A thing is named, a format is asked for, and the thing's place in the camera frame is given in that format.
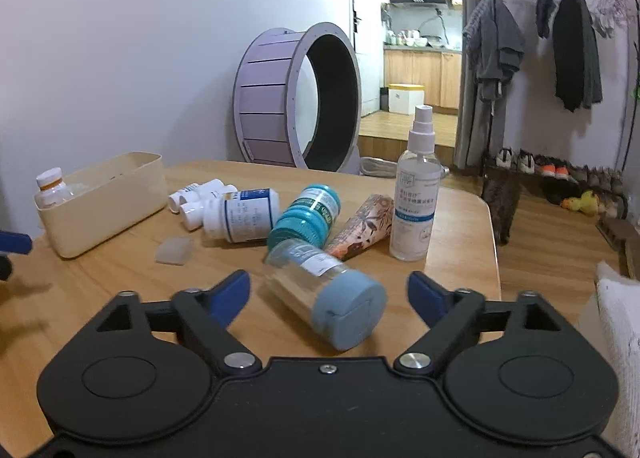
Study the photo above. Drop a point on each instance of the tabby cat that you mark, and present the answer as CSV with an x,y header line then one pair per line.
x,y
502,192

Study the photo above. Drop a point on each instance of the small translucent plastic box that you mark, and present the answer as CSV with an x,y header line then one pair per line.
x,y
174,251

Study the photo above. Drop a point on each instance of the cream plastic storage bin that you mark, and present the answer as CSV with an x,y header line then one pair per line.
x,y
104,200

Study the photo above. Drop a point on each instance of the large white blue-label bottle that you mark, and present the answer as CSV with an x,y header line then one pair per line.
x,y
241,216

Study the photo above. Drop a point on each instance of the white foam box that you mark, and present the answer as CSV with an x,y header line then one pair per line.
x,y
404,98

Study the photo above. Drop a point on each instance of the purple cat exercise wheel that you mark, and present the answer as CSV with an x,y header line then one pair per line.
x,y
265,98

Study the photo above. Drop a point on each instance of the black clothes rack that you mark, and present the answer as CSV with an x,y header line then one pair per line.
x,y
559,77

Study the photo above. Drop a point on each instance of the small white bottle middle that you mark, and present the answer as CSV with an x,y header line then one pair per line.
x,y
211,187

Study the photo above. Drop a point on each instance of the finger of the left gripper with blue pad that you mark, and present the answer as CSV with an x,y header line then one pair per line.
x,y
16,243

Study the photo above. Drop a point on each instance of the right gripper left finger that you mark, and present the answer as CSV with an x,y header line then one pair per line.
x,y
138,370

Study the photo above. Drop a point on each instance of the clear spray bottle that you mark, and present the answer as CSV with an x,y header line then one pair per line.
x,y
418,177

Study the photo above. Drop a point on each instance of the teal lidded jar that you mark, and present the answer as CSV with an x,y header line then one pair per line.
x,y
309,218

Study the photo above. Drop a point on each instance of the white orange-label pill bottle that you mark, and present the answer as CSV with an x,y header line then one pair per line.
x,y
52,189

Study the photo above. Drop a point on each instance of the small white bottle left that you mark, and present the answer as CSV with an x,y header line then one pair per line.
x,y
190,193

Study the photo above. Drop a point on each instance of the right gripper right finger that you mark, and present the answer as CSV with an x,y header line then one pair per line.
x,y
516,370

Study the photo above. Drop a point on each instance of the toothpick jar blue lid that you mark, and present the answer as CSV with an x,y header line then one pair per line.
x,y
339,303

